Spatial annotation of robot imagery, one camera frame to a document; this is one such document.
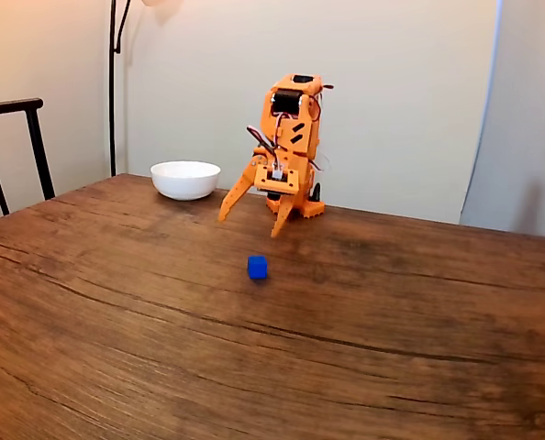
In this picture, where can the blue cube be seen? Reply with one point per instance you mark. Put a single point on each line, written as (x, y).
(257, 267)

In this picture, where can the white bowl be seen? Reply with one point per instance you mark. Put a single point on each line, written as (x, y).
(185, 179)

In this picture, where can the black clamp knob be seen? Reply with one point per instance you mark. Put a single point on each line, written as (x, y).
(317, 192)

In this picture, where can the black floor lamp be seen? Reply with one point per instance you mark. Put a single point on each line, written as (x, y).
(112, 91)

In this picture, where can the black wooden chair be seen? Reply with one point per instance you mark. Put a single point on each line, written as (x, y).
(34, 133)

